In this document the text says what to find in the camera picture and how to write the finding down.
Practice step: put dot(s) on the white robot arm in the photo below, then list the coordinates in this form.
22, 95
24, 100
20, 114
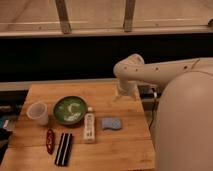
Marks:
184, 122

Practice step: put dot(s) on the right metal frame post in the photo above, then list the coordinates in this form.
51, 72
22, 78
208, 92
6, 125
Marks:
129, 15

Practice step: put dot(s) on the metal frame post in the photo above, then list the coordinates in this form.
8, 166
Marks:
63, 16
129, 15

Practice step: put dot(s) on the blue sponge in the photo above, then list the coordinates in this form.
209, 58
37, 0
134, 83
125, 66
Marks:
111, 123

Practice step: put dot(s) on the white tube with cap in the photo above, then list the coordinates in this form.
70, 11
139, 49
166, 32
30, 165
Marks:
89, 126

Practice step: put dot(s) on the green ceramic bowl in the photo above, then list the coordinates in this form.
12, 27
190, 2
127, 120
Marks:
70, 110

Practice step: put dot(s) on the black white striped box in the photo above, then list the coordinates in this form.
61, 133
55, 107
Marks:
63, 150

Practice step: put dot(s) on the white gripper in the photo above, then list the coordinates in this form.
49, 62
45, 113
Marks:
125, 88

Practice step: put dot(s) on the left metal frame post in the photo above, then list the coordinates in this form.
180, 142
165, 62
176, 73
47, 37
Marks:
63, 16

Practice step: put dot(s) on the clear plastic cup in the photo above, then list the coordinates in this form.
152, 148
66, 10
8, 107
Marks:
38, 111

